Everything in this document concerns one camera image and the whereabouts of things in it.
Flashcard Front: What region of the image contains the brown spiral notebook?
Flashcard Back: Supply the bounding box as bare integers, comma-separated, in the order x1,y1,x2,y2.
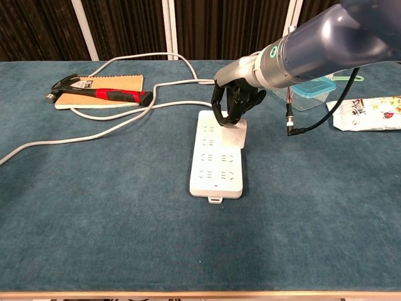
55,74,145,110

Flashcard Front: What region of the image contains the green handled brush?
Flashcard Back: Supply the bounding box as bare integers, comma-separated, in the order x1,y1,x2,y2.
325,73,365,83

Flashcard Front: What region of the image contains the white power strip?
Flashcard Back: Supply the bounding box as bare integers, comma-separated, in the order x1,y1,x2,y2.
189,109,248,204

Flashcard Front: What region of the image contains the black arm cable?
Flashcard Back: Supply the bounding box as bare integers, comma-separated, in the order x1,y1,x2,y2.
283,67,361,137

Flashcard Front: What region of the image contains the grey power strip cable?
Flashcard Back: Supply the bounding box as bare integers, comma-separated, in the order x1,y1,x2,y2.
0,51,220,166

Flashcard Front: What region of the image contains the red black claw hammer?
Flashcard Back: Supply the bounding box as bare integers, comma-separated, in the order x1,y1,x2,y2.
44,73,154,107

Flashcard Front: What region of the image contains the white plug adapter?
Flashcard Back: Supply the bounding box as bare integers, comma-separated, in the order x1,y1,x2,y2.
219,118,248,150

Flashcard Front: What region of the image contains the clear container blue lid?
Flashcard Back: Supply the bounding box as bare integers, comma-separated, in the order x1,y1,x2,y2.
272,78,337,112

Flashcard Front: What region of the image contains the white printed snack bag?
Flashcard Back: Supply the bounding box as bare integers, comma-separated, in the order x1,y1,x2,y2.
325,95,401,132

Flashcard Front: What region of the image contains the white partition frame post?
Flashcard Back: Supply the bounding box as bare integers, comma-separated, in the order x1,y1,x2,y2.
71,0,100,61
283,0,304,35
161,0,179,61

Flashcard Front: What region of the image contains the teal table cloth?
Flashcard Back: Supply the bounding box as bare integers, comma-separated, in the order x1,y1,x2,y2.
0,59,401,294

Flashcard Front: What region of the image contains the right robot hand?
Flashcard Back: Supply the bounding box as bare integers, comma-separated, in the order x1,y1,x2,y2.
210,53,267,127

